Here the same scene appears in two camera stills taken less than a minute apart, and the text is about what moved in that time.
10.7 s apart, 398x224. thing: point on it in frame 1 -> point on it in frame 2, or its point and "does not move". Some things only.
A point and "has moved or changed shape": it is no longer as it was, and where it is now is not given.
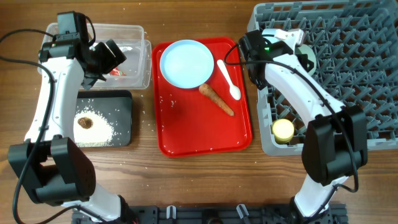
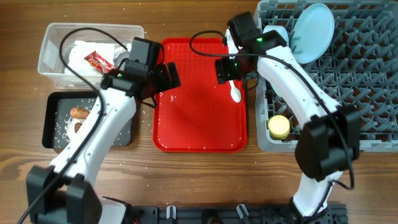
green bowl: [303, 49] -> [276, 96]
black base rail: [337, 213] does not move
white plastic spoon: [234, 90] does not move
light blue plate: [186, 63] -> [312, 32]
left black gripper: [110, 61] -> [166, 83]
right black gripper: [303, 60] -> [223, 70]
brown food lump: [85, 122] has moved or changed shape
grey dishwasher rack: [356, 46] does not move
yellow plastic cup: [283, 130] has moved or changed shape
